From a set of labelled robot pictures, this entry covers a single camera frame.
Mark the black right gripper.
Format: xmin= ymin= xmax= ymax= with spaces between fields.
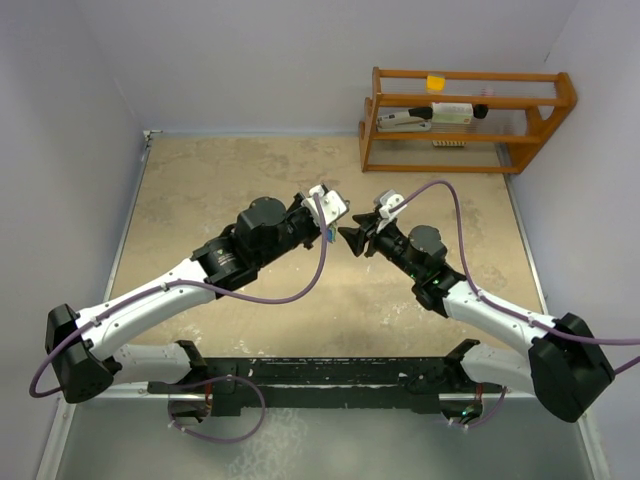
xmin=338 ymin=212 xmax=422 ymax=281

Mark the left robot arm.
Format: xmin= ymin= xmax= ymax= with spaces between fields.
xmin=44 ymin=185 xmax=349 ymax=404

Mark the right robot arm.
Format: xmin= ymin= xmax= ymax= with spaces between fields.
xmin=338 ymin=213 xmax=616 ymax=423

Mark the strip of staples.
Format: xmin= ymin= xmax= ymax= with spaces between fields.
xmin=432 ymin=141 xmax=467 ymax=148

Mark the wooden rack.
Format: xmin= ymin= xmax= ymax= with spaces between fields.
xmin=358 ymin=67 xmax=578 ymax=174

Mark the white stapler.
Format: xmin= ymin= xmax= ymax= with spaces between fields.
xmin=376 ymin=107 xmax=433 ymax=133

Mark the white box with red label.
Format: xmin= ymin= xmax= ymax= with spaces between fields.
xmin=431 ymin=102 xmax=474 ymax=125

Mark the yellow block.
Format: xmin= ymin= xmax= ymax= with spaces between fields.
xmin=425 ymin=75 xmax=446 ymax=94

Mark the small black object on rack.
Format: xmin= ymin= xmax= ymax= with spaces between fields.
xmin=473 ymin=104 xmax=489 ymax=119

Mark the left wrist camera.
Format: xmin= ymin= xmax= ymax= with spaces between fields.
xmin=302 ymin=184 xmax=349 ymax=226

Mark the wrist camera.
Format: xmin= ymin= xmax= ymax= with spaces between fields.
xmin=374 ymin=189 xmax=406 ymax=220
xmin=302 ymin=184 xmax=349 ymax=226

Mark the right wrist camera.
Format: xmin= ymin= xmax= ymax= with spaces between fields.
xmin=374 ymin=189 xmax=406 ymax=220

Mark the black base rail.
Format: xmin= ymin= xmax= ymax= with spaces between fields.
xmin=148 ymin=356 xmax=500 ymax=417

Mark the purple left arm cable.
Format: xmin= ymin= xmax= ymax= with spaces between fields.
xmin=28 ymin=187 xmax=331 ymax=442

